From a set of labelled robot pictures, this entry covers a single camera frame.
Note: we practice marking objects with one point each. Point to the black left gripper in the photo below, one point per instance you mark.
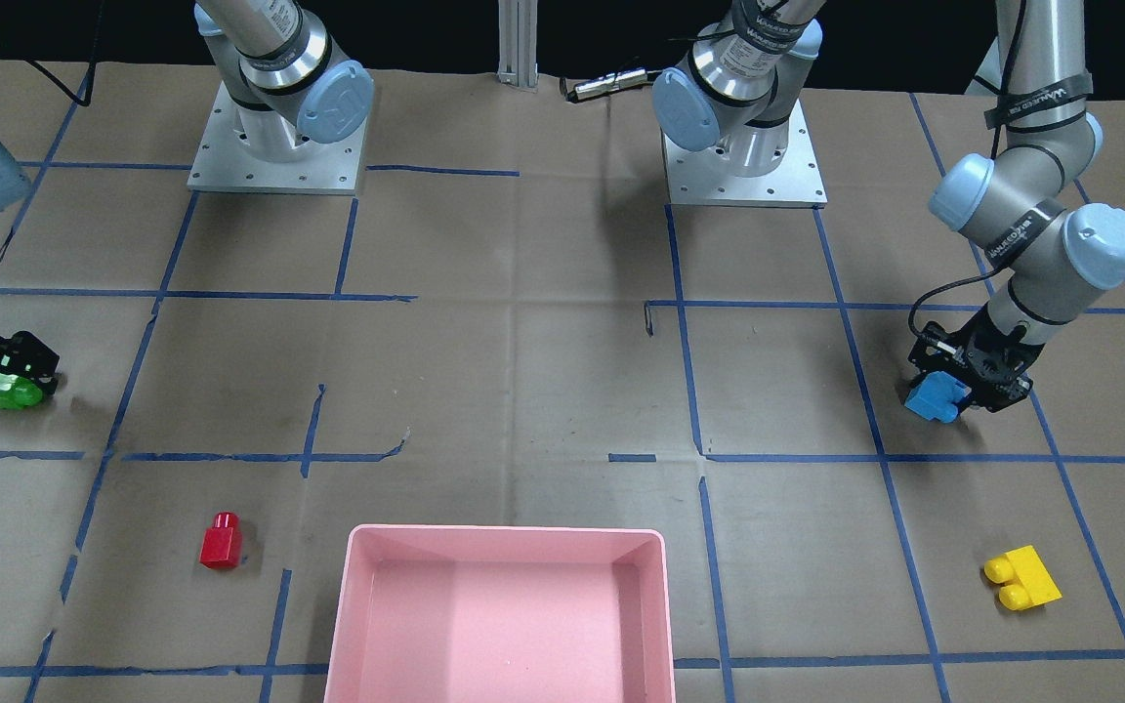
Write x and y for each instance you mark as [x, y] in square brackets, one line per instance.
[1004, 389]

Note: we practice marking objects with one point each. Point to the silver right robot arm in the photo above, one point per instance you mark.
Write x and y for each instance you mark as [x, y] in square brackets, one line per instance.
[290, 118]

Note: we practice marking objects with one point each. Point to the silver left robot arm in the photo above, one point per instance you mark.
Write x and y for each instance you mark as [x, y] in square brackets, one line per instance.
[742, 75]

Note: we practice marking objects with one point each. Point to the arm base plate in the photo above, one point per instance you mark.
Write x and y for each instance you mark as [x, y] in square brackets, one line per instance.
[258, 152]
[774, 167]

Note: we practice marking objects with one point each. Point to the pink plastic box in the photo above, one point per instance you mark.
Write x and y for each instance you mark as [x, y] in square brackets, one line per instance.
[431, 613]

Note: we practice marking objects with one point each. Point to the red toy block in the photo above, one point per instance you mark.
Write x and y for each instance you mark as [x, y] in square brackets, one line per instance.
[221, 547]

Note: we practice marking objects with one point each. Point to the blue toy block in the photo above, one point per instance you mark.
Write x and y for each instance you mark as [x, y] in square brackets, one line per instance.
[937, 397]

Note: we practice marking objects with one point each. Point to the green toy block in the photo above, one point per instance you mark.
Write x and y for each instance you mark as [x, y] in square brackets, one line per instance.
[18, 393]

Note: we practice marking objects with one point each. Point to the yellow toy block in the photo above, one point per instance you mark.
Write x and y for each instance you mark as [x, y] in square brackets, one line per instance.
[1022, 579]

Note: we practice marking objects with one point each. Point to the aluminium profile post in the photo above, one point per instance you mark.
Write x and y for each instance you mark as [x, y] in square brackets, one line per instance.
[517, 40]

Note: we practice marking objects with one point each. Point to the silver cylindrical connector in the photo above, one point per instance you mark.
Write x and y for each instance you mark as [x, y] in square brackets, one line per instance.
[625, 80]

